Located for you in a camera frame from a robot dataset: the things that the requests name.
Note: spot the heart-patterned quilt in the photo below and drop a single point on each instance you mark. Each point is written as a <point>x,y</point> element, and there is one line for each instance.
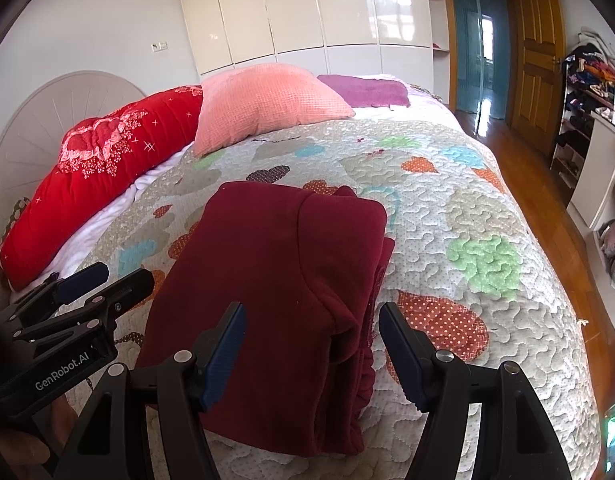
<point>462,220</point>

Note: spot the purple cloth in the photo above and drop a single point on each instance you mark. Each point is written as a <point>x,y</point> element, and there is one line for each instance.
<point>367,90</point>

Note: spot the blue glass door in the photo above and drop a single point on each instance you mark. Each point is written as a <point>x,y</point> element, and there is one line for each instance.
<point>467,50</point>

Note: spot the round white headboard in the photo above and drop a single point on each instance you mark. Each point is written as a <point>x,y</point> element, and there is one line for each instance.
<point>37,120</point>

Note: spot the glossy white wardrobe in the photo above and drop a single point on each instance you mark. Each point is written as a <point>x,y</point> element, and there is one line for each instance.
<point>297,5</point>

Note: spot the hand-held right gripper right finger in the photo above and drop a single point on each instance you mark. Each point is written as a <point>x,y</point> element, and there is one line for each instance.
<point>402,355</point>

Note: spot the person's left hand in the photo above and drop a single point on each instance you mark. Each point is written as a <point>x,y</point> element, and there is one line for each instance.
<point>22,455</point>

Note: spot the brown dotted cloth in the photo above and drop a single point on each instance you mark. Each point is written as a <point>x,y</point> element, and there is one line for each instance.
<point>18,210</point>

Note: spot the white shelf unit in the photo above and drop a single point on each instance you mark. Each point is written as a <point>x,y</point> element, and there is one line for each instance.
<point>595,170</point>

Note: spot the red floral blanket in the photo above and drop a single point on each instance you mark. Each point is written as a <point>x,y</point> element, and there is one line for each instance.
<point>87,180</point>

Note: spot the wooden door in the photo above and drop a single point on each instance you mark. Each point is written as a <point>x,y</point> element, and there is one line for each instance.
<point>537,50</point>

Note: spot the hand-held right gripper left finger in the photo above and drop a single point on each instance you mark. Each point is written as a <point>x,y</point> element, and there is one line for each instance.
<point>227,355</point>

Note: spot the pink pillow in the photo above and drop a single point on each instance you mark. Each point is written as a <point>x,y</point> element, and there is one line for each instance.
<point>267,100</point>

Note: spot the maroon pants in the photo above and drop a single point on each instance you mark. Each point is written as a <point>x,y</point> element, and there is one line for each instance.
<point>267,270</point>

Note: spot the white wall outlet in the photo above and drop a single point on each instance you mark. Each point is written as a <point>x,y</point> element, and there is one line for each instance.
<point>159,47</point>

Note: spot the pile of assorted clothes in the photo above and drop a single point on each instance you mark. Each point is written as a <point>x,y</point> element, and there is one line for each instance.
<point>592,67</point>

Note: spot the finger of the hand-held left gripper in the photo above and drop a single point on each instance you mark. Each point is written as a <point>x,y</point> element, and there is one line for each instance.
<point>127,290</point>
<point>82,277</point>

